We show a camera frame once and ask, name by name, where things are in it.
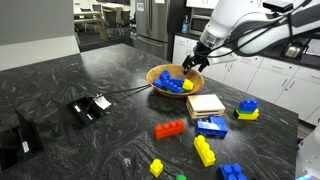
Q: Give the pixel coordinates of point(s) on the blue soap bottle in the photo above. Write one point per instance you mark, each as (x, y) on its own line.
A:
(185, 25)

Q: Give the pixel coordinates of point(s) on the blue stacked toy block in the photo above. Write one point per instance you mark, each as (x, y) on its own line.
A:
(248, 105)

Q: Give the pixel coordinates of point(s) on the green block with hollow underside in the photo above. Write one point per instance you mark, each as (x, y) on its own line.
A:
(184, 91)

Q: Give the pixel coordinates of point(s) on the yellow stacked toy block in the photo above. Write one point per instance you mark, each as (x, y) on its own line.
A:
(247, 116)

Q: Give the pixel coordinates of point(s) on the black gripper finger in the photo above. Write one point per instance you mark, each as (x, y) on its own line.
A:
(187, 65)
(202, 66)

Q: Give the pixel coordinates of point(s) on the small green toy block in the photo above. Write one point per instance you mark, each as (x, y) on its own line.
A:
(181, 177)

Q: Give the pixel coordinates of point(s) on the black office chair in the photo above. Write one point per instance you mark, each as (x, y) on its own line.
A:
(111, 20)

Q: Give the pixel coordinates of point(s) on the wooden dining table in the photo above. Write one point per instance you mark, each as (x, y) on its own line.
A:
(88, 16)

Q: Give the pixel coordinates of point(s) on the white kitchen cabinets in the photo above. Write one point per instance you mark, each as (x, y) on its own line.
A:
(266, 81)

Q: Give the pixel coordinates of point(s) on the white paper tag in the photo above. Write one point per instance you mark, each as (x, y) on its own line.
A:
(102, 102)

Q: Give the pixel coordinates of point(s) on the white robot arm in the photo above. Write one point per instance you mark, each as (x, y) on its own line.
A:
(253, 26)

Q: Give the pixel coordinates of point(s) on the square wooden coaster stack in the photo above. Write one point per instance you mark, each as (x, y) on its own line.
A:
(205, 105)

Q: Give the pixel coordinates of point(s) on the stainless steel refrigerator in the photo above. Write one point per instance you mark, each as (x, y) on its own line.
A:
(155, 23)

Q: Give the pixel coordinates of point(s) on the red four-stud toy block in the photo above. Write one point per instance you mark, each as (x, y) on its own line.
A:
(169, 128)

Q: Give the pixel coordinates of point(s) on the black pop-up outlet box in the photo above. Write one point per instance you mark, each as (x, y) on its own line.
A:
(81, 111)
(20, 140)

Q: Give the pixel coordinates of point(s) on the yellow three-stud toy block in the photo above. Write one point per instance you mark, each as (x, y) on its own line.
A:
(204, 150)

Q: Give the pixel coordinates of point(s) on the stainless microwave oven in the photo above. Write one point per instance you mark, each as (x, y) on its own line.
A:
(200, 21)

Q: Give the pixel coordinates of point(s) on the black camera box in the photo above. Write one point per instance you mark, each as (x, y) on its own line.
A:
(278, 5)

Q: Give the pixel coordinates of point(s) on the green stacked toy block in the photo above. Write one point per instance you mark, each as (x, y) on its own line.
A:
(245, 111)

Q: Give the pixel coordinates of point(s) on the long blue toy block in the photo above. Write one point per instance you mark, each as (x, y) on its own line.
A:
(173, 85)

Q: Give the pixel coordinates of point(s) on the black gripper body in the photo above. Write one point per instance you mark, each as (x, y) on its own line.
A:
(201, 51)

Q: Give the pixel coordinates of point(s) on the long yellow toy block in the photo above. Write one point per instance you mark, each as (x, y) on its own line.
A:
(187, 84)

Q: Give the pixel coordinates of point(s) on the large blue toy block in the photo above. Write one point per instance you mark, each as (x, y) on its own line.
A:
(210, 128)

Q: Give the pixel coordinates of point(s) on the blue two-by-two toy block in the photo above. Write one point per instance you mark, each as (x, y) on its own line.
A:
(231, 171)

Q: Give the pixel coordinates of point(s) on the small yellow toy block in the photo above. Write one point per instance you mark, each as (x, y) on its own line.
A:
(156, 167)

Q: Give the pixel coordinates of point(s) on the wooden bowl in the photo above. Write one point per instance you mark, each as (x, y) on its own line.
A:
(196, 78)

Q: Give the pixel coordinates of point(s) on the white machine housing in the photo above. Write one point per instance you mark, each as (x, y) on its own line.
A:
(308, 153)

